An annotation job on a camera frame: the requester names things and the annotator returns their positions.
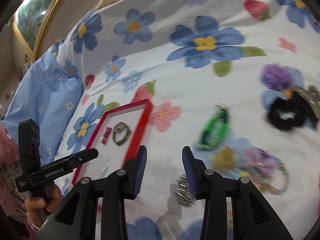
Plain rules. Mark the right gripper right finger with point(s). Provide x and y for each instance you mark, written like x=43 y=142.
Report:
x=253 y=217

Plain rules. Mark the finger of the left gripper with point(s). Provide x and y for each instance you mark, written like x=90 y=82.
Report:
x=75 y=158

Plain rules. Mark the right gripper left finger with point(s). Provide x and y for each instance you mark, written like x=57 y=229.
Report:
x=76 y=216

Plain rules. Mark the yellow translucent claw clip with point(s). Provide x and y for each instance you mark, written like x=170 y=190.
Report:
x=225 y=159

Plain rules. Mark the red hair clip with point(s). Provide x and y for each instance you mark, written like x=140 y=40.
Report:
x=105 y=135

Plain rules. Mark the square wrist watch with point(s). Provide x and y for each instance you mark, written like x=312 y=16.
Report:
x=121 y=133

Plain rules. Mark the person's left hand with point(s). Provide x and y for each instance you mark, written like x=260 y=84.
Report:
x=35 y=204

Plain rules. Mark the light blue pillow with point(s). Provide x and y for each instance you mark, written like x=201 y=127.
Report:
x=48 y=95

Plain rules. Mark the red shallow box tray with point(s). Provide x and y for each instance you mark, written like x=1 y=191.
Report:
x=112 y=157

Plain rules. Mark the black velvet scrunchie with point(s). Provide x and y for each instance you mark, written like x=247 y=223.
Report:
x=295 y=112

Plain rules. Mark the gold framed painting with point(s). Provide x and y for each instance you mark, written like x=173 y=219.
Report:
x=31 y=22

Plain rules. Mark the rhinestone silver hair clip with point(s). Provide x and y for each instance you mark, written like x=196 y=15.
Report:
x=310 y=95

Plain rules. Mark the purple ruffled scrunchie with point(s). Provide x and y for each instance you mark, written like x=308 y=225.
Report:
x=276 y=77

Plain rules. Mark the floral white bed sheet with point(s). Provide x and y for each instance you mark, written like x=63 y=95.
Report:
x=199 y=63

